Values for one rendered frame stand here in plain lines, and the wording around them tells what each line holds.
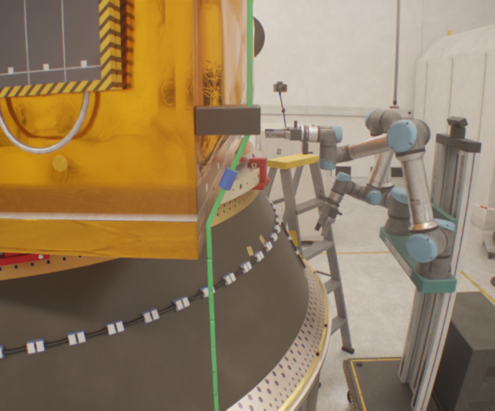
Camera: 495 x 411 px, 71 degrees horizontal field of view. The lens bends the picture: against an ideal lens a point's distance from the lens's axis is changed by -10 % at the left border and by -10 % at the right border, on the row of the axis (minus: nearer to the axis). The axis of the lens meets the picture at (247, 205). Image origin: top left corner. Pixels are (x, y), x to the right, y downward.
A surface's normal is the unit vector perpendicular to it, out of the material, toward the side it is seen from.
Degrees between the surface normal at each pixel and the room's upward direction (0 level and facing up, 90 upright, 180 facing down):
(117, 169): 95
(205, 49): 91
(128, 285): 62
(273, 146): 90
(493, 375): 90
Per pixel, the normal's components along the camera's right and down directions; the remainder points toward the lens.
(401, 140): -0.76, 0.06
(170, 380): 0.57, -0.25
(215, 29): 0.77, 0.18
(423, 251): -0.71, 0.32
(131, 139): -0.03, 0.41
